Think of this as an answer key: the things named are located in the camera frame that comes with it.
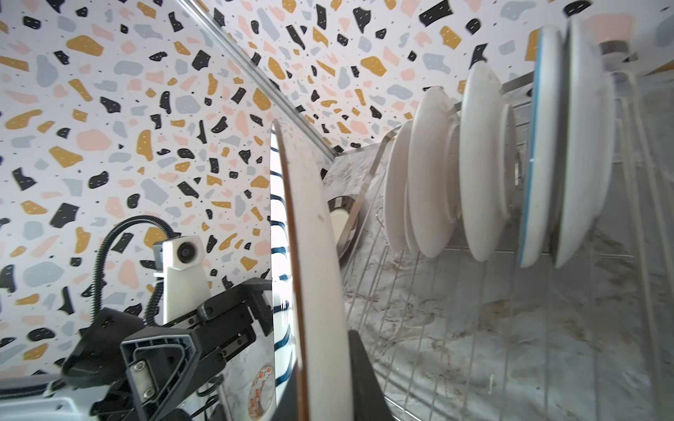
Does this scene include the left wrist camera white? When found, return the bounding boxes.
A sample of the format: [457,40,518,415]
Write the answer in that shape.
[153,235,211,324]

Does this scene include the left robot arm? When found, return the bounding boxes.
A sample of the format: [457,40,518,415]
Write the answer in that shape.
[1,278,273,420]

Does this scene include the fruit pattern blue-rim plate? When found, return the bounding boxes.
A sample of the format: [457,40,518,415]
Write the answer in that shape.
[554,15,616,268]

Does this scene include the white plate black stripes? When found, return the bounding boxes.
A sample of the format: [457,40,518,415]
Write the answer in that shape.
[270,119,354,420]

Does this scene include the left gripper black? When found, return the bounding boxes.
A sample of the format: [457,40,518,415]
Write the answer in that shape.
[120,278,273,420]

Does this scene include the orange sunburst plate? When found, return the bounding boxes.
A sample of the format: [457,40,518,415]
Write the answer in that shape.
[384,120,419,253]

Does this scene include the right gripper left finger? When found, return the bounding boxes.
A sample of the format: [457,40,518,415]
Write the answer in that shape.
[271,378,299,421]

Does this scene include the dark rimmed cream plate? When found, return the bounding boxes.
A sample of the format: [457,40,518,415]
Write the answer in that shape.
[328,196,361,260]

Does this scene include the orange pattern white plate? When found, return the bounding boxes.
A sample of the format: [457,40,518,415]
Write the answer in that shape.
[517,26,563,268]

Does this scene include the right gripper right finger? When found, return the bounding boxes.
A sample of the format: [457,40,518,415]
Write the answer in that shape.
[348,330,394,421]

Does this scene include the black corrugated cable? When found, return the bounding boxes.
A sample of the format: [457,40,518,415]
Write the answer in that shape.
[90,214,183,327]

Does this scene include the metal wire dish rack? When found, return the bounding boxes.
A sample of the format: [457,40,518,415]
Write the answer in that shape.
[323,58,673,420]

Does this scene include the red pattern white plate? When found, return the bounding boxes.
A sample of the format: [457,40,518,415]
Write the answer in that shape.
[459,61,517,261]

